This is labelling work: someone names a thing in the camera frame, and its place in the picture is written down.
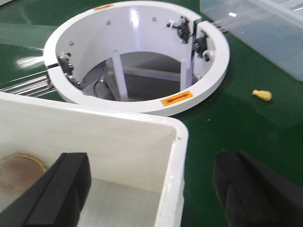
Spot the small yellow toy piece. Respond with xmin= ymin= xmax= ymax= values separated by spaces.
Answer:
xmin=252 ymin=89 xmax=272 ymax=101

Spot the white Totelife plastic crate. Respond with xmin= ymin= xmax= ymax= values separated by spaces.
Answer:
xmin=0 ymin=93 xmax=188 ymax=227

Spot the steel roller conveyor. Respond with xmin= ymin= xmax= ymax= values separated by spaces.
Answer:
xmin=0 ymin=70 xmax=55 ymax=97

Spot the pink round plush toy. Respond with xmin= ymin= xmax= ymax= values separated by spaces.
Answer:
xmin=0 ymin=153 xmax=47 ymax=196

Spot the clear plastic storage bin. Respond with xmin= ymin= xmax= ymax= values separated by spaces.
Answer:
xmin=200 ymin=0 xmax=303 ymax=81

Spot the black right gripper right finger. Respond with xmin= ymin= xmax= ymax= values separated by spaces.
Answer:
xmin=213 ymin=151 xmax=303 ymax=227

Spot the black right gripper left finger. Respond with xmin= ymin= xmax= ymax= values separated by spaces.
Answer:
xmin=0 ymin=153 xmax=91 ymax=227

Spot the white inner conveyor ring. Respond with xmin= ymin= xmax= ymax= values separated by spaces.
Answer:
xmin=43 ymin=0 xmax=231 ymax=117

